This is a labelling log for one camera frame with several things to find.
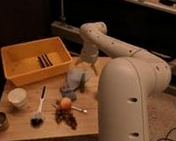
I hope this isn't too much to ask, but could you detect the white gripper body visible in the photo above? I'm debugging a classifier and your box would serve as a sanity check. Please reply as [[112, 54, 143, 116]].
[[80, 42, 99, 64]]

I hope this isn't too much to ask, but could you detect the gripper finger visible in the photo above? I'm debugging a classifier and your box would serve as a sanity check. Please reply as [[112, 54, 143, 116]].
[[91, 64, 98, 76], [74, 58, 82, 66]]

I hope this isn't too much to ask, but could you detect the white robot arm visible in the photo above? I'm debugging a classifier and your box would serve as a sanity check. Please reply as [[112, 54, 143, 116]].
[[79, 21, 172, 141]]

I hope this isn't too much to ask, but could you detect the blue grey cloth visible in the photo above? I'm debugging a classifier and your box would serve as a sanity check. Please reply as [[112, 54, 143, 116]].
[[59, 68, 89, 94]]

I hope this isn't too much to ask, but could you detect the dark striped item in bin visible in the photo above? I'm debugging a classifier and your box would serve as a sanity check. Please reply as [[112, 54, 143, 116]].
[[38, 53, 52, 68]]

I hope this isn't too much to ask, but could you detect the orange ball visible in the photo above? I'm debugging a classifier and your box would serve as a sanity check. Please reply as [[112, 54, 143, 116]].
[[59, 97, 72, 110]]

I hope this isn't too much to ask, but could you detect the yellow plastic bin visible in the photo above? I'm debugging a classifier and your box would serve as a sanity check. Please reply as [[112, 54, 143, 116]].
[[0, 36, 72, 87]]

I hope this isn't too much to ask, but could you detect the bunch of dark grapes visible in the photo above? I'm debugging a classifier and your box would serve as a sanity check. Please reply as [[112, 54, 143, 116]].
[[54, 108, 78, 130]]

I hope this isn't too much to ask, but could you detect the black white dish brush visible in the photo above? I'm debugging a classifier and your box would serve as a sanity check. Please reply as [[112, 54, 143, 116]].
[[30, 87, 46, 127]]

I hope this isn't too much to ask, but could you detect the black object on ledge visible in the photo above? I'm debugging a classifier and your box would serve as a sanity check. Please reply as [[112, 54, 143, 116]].
[[148, 50, 175, 62]]

